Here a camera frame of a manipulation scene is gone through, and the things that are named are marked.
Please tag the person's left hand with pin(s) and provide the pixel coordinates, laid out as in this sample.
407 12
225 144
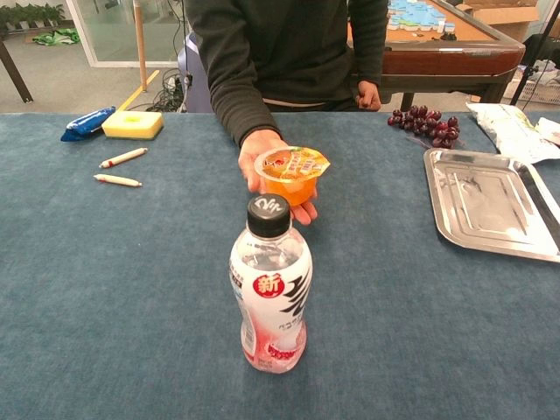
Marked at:
368 96

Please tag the person's right hand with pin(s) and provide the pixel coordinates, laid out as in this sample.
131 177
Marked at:
258 175

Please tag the orange jelly cup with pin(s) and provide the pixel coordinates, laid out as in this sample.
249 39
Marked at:
292 177

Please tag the person's right forearm dark sleeve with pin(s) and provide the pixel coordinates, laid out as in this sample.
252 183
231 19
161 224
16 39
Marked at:
238 87

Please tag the person's left forearm dark sleeve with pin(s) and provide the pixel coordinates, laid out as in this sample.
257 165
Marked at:
368 41

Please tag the person's dark sweater torso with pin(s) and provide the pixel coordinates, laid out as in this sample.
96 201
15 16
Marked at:
280 48

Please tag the red grape bunch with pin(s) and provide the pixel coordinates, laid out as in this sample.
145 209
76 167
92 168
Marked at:
426 122

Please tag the brown mahjong table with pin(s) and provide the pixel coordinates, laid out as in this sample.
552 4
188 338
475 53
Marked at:
446 57

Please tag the blue white mahjong tiles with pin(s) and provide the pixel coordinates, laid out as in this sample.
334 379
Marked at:
415 15

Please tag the blue grey chair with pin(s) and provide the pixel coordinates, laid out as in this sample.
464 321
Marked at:
192 74

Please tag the clear plastic drink bottle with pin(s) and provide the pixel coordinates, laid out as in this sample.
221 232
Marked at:
271 297

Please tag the yellow green sponge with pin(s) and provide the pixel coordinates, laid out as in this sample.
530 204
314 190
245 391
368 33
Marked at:
132 124

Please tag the white sausage stick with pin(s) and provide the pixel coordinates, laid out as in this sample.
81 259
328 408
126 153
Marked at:
123 157
117 180

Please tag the white green snack bag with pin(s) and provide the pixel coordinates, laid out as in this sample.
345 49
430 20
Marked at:
512 131

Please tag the cardboard box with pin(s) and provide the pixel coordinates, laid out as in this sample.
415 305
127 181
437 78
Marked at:
503 17

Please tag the silver metal tray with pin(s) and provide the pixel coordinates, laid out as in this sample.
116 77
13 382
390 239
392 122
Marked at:
490 203

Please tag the white plastic basket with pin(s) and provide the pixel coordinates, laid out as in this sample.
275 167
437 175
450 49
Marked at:
536 87

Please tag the black tripod stand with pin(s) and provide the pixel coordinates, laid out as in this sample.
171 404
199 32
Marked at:
536 57

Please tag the wooden pole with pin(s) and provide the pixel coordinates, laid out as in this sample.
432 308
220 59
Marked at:
140 44

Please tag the blue snack packet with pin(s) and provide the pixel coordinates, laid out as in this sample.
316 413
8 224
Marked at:
85 124

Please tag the green cloth pile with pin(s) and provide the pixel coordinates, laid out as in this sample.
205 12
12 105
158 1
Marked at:
57 37

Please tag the dark table leg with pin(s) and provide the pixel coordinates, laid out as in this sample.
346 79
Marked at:
15 74

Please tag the potted plants row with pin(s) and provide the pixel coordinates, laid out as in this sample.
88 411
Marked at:
30 15

